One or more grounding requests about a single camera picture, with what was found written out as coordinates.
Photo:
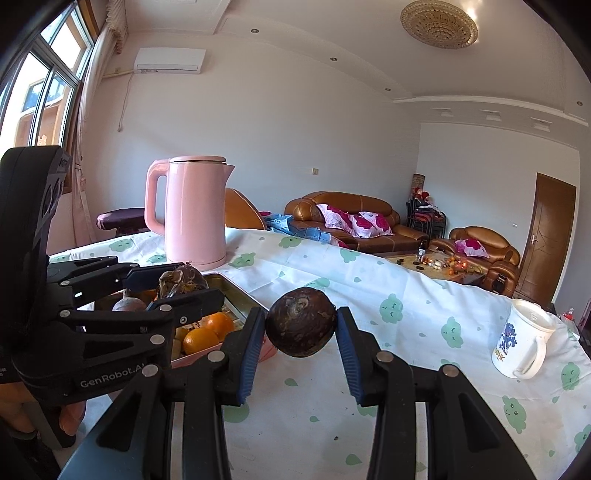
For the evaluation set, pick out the pink metal tin box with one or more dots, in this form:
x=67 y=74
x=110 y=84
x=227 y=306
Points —
x=231 y=295

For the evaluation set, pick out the blue clothes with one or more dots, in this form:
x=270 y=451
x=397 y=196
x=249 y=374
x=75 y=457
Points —
x=295 y=226

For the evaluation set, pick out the wooden coffee table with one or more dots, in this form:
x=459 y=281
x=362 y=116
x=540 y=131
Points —
x=438 y=270

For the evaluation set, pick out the pink floral pillow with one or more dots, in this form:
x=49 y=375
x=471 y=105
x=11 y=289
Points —
x=471 y=248
x=369 y=224
x=334 y=217

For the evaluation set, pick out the brown leather armchair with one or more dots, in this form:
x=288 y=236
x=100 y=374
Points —
x=480 y=235

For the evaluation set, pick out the stacked dark chairs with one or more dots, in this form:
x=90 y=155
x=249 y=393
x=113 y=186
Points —
x=427 y=217

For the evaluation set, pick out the white floral mug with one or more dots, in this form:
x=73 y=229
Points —
x=512 y=341

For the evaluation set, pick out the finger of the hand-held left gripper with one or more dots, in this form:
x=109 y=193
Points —
x=198 y=302
x=92 y=267

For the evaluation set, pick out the round golden ceiling lamp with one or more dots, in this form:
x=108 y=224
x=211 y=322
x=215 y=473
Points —
x=438 y=23

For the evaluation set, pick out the brown wooden door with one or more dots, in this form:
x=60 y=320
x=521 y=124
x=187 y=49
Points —
x=549 y=240

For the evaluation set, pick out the purple cushioned stool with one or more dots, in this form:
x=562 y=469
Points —
x=120 y=217

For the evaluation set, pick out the person's left hand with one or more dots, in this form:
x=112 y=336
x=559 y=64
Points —
x=14 y=406

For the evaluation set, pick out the wooden chair back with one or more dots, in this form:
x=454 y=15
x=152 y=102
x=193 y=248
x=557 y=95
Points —
x=240 y=212

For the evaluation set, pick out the pink electric kettle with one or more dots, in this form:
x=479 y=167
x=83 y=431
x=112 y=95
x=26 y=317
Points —
x=194 y=221

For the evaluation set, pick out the sheer curtain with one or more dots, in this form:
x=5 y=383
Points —
x=87 y=115

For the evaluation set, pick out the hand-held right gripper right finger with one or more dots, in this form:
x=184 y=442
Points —
x=348 y=355

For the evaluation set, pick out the white air conditioner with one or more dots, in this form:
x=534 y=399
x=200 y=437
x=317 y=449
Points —
x=168 y=60

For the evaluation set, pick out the purple passion fruit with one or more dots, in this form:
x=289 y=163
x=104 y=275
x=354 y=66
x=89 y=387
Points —
x=129 y=305

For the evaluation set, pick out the dark water chestnut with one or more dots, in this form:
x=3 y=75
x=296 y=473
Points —
x=300 y=321
x=180 y=279

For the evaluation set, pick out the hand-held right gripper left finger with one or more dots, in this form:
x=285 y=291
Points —
x=251 y=350

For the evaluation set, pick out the brown leather sofa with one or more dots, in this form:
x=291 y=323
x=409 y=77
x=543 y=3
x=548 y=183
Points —
x=351 y=203

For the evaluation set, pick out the tall patterned vase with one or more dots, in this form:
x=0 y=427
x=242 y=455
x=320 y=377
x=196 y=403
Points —
x=418 y=184

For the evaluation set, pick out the window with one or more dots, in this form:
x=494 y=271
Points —
x=27 y=83

